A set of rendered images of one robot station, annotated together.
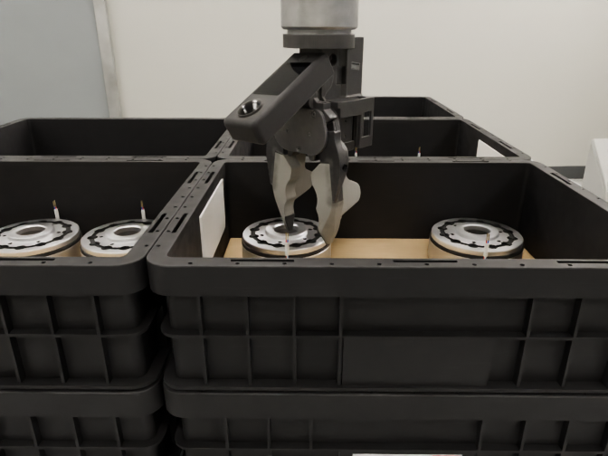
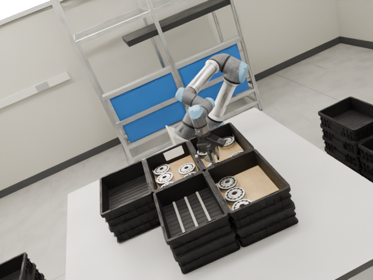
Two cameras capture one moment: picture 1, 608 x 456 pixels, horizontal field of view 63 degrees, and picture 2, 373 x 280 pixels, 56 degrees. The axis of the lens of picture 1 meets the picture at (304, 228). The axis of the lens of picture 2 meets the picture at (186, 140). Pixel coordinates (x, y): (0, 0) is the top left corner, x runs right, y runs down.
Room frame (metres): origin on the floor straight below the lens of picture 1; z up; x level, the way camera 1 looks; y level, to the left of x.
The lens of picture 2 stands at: (0.75, 1.68, 1.95)
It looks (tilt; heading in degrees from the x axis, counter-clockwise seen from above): 27 degrees down; 266
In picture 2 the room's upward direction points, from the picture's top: 22 degrees counter-clockwise
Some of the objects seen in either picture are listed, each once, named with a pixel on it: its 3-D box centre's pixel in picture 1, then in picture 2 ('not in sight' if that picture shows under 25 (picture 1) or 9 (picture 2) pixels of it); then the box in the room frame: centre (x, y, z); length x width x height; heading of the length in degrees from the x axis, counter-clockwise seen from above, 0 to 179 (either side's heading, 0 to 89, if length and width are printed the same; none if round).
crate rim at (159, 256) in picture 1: (393, 209); (218, 145); (0.46, -0.09, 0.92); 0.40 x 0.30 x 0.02; 89
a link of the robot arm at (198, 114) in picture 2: not in sight; (197, 116); (0.53, -0.02, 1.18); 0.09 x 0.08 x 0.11; 45
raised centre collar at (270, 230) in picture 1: (286, 231); not in sight; (0.54, 0.02, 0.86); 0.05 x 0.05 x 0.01
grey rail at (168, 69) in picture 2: not in sight; (172, 67); (0.33, -2.02, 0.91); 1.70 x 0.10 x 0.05; 3
